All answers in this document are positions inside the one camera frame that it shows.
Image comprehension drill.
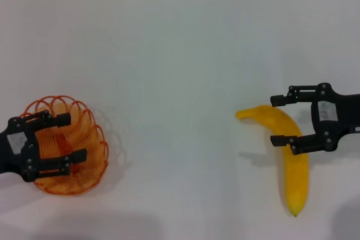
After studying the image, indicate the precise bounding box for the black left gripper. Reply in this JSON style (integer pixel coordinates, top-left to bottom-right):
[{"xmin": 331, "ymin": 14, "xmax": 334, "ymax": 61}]
[{"xmin": 0, "ymin": 110, "xmax": 88, "ymax": 183}]

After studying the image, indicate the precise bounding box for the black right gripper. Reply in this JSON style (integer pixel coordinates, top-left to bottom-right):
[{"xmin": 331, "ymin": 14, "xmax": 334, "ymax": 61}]
[{"xmin": 270, "ymin": 82, "xmax": 360, "ymax": 156}]

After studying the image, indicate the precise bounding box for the orange woven plastic basket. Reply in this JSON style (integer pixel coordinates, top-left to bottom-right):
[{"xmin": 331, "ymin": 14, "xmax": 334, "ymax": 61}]
[{"xmin": 21, "ymin": 95, "xmax": 110, "ymax": 197}]

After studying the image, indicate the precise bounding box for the yellow banana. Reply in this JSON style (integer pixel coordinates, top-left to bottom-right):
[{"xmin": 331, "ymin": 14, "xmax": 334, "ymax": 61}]
[{"xmin": 235, "ymin": 105, "xmax": 311, "ymax": 218}]

